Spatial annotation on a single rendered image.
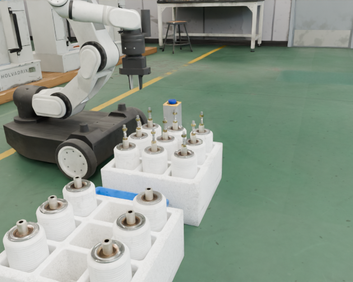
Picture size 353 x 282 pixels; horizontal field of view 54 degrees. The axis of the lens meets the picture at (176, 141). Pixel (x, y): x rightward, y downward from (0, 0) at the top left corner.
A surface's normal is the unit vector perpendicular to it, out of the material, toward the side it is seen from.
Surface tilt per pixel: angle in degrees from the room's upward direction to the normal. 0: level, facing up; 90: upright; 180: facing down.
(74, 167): 90
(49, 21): 90
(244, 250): 0
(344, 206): 0
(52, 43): 90
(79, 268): 90
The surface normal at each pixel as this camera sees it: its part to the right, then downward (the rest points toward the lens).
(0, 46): 0.93, 0.12
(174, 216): -0.02, -0.92
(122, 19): 0.10, 0.38
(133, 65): -0.20, 0.38
